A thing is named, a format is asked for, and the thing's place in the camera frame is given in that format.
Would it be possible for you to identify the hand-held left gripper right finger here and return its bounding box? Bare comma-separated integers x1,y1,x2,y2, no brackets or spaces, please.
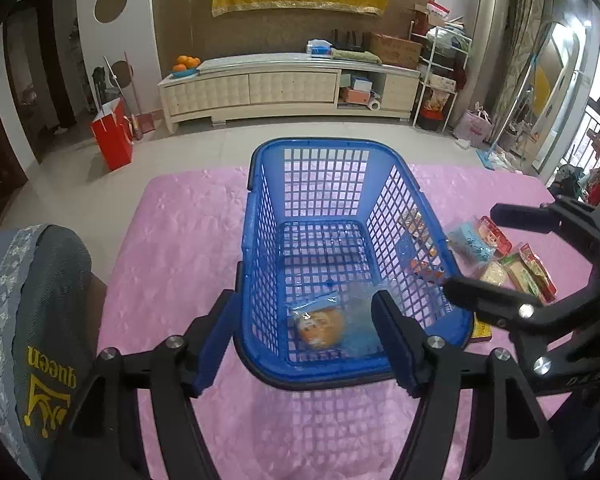
371,290,573,480

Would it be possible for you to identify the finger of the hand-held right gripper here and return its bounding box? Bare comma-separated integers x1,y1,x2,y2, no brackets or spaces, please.
490,196,600,261
442,275,600,341

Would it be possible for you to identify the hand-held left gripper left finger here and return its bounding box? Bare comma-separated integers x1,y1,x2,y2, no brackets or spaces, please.
55,288,241,480

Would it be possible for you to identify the cream snack packet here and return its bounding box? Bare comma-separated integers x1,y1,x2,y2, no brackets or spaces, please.
479,261,508,287

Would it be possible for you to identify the yellow green snack packet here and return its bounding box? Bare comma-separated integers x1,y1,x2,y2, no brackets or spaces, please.
500,242,557,304

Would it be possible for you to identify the light blue cartoon snack packet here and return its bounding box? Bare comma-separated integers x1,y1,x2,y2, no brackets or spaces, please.
447,219,496,264

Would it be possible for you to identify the small orange snack packet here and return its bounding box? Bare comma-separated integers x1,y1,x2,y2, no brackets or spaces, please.
412,258,447,282

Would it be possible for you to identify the bun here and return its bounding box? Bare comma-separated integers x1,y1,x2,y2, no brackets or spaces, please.
289,285,383,358

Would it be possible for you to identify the gold orange snack packet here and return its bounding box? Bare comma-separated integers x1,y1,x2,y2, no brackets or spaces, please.
404,211,433,248

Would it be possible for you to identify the blue plastic mesh basket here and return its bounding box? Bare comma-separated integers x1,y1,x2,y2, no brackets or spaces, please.
232,137,476,392

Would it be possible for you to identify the yellow red snack packet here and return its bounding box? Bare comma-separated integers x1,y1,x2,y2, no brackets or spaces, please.
471,314,492,344

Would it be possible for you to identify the blue mop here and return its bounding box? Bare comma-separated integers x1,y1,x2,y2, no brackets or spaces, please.
477,55,541,172

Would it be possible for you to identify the colourful clothes heap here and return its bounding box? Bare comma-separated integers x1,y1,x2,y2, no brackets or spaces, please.
555,162,600,209

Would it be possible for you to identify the pink bag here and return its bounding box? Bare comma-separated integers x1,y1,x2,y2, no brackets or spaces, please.
454,102,493,143

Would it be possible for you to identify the pink tablecloth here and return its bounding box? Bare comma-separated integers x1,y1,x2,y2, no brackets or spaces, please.
92,162,600,480

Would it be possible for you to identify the white metal rack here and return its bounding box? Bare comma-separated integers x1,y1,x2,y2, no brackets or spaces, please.
411,20,473,133

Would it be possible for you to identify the grey embroidered chair cover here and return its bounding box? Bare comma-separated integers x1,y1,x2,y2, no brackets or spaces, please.
0,224,108,480

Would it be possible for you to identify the orange box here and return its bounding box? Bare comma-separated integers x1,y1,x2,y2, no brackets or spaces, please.
341,87,373,106

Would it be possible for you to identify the brown cardboard box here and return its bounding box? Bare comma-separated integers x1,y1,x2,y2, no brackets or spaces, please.
370,33,423,68

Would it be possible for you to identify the red white box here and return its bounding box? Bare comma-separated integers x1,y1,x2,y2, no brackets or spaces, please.
414,0,453,23

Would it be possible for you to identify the red paper bag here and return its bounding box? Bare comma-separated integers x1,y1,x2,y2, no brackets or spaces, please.
91,97,135,172

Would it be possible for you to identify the green folded cloth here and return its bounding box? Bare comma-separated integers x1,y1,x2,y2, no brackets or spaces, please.
330,49,383,65

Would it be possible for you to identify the black router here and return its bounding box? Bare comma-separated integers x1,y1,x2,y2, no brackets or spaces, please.
332,29,371,53

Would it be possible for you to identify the cream tv cabinet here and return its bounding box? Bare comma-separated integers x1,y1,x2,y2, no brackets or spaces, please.
157,52,423,135

